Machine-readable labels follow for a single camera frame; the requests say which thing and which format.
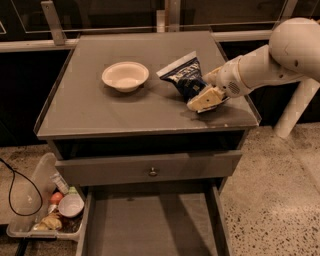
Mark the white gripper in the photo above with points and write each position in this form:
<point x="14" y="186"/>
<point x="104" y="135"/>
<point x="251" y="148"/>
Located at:
<point x="229" y="78"/>

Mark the blue chip bag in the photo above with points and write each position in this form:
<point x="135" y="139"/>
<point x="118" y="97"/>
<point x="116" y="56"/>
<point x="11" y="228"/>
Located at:
<point x="185" y="74"/>

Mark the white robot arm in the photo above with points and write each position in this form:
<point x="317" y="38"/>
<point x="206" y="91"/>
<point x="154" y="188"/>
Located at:
<point x="292" y="54"/>

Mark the round metal drawer knob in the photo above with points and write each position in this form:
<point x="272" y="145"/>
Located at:
<point x="153" y="172"/>

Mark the grey top drawer front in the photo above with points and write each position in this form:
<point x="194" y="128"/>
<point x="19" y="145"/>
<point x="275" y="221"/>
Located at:
<point x="135" y="169"/>

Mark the grey drawer cabinet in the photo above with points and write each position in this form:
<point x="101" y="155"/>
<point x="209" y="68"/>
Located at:
<point x="84" y="118"/>

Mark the open grey middle drawer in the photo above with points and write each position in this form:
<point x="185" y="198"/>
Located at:
<point x="156" y="220"/>

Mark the white paper bowl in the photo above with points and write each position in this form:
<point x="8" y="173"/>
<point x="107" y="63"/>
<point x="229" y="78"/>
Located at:
<point x="125" y="76"/>

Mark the white tube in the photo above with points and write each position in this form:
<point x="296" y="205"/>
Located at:
<point x="60" y="183"/>

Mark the small white bowl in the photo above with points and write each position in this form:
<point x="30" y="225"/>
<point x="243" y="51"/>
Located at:
<point x="71" y="205"/>

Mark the red round fruit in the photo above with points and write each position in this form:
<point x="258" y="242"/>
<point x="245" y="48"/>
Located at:
<point x="56" y="198"/>

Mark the clear plastic bin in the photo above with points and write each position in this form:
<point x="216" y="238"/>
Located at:
<point x="33" y="204"/>

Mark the yellow crumpled item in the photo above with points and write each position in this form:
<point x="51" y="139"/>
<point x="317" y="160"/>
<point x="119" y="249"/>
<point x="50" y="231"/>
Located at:
<point x="50" y="222"/>

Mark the white cylindrical post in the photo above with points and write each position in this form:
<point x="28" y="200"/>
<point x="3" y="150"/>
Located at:
<point x="298" y="103"/>

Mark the metal railing frame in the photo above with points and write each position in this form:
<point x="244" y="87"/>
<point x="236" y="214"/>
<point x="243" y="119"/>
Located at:
<point x="41" y="25"/>

